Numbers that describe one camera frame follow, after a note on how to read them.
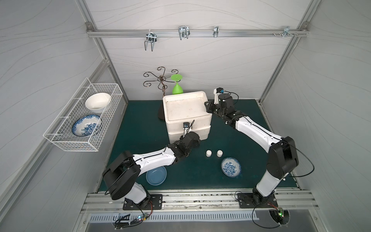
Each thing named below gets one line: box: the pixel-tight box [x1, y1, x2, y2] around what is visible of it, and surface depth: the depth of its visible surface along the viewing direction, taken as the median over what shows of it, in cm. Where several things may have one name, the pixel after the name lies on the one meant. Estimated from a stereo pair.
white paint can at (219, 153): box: [216, 149, 223, 158], surface depth 90 cm
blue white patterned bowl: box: [220, 157, 242, 178], surface depth 86 cm
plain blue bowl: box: [145, 166, 168, 186], surface depth 81 cm
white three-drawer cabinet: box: [162, 91, 213, 144], surface depth 86 cm
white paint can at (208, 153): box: [205, 149, 213, 158], surface depth 91 cm
